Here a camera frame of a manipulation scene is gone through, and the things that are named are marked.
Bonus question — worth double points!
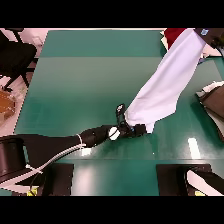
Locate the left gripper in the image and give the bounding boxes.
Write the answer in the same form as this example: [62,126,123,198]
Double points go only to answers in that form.
[119,121,148,138]

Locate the white shirt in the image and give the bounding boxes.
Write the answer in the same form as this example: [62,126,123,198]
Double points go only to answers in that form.
[124,28,208,135]

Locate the red garment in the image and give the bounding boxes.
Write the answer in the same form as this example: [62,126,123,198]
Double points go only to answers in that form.
[163,27,188,51]

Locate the black office chair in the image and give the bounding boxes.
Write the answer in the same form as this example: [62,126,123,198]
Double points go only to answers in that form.
[0,27,39,93]

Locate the white cable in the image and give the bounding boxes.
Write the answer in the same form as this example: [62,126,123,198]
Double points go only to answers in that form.
[0,133,88,188]

